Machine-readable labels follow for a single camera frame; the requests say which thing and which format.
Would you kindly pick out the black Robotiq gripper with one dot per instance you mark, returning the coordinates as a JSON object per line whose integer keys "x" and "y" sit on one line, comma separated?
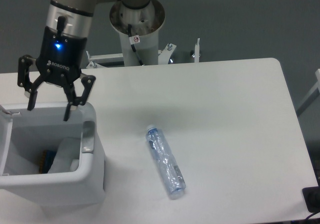
{"x": 60, "y": 59}

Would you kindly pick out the white plastic wrapper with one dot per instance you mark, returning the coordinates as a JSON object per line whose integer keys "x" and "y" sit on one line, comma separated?
{"x": 67, "y": 157}

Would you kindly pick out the clear crushed plastic bottle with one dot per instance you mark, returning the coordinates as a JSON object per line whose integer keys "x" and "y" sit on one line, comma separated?
{"x": 166, "y": 163}

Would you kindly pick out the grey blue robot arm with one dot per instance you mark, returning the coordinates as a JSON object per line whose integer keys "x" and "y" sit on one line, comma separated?
{"x": 74, "y": 17}

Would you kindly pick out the white trash can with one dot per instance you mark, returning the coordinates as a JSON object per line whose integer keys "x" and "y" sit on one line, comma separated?
{"x": 24, "y": 135}

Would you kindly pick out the blue orange snack package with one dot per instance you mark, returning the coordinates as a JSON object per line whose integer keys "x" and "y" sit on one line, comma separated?
{"x": 46, "y": 161}

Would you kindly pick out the white metal stand right edge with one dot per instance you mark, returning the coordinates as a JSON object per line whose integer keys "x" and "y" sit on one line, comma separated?
{"x": 310, "y": 96}

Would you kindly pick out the black device at table edge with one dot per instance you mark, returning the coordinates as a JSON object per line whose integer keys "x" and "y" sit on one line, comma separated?
{"x": 312, "y": 198}

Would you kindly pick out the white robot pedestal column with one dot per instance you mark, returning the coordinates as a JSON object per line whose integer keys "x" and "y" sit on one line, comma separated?
{"x": 138, "y": 31}

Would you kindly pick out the white metal base frame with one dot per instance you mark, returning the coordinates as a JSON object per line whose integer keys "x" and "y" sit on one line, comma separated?
{"x": 168, "y": 55}

